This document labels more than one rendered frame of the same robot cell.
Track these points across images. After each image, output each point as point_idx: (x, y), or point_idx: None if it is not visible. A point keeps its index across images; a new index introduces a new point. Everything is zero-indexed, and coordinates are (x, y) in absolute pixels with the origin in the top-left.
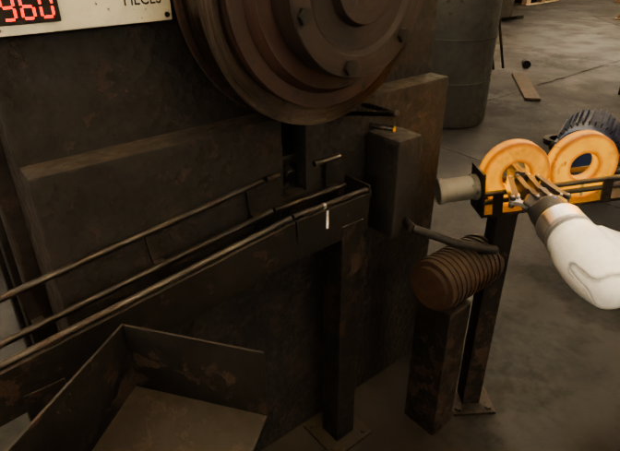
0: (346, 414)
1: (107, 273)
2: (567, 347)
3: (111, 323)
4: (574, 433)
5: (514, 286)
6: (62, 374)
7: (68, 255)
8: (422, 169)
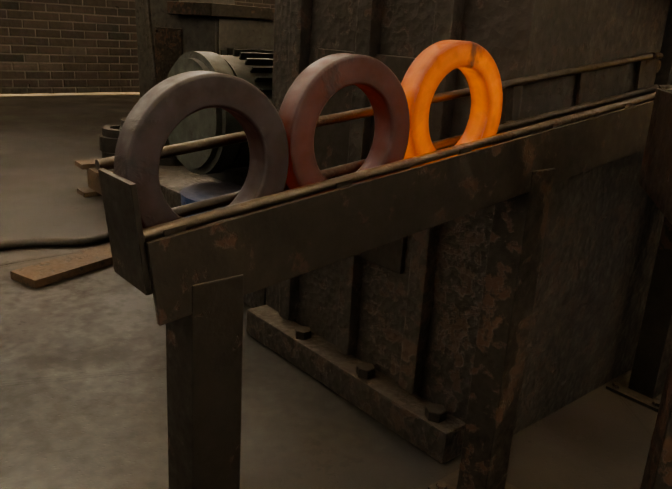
0: (665, 364)
1: (548, 102)
2: None
3: (590, 124)
4: None
5: None
6: (554, 163)
7: (535, 67)
8: None
